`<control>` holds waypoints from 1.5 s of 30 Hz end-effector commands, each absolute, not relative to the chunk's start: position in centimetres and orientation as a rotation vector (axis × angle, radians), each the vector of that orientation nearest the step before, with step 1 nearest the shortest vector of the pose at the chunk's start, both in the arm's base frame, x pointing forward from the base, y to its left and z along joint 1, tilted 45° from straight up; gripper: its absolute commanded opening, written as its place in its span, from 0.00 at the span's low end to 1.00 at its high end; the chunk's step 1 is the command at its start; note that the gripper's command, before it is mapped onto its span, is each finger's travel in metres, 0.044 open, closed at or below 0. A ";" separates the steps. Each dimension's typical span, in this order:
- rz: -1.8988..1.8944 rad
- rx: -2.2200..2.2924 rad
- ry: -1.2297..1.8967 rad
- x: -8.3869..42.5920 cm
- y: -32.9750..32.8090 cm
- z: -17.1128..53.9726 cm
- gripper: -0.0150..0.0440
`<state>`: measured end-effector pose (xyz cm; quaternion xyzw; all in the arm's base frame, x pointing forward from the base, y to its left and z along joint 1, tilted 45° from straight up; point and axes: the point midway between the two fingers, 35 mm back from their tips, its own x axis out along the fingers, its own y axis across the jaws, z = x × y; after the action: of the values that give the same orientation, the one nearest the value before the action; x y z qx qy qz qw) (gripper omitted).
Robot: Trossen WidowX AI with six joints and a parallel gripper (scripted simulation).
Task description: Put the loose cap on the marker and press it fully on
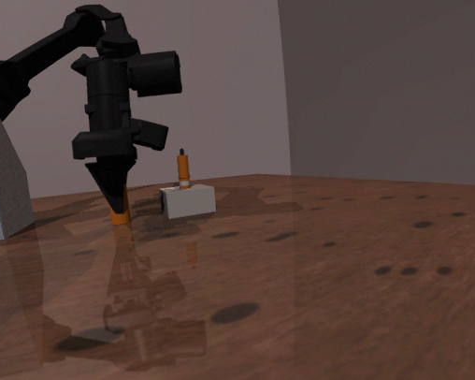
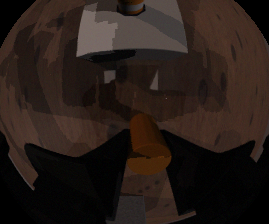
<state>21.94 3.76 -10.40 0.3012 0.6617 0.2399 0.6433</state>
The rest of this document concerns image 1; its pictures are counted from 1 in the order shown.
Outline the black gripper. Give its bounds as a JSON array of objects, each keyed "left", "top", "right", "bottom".
[{"left": 72, "top": 95, "right": 137, "bottom": 213}]

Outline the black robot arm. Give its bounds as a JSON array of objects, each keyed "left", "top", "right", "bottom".
[{"left": 0, "top": 4, "right": 182, "bottom": 151}]

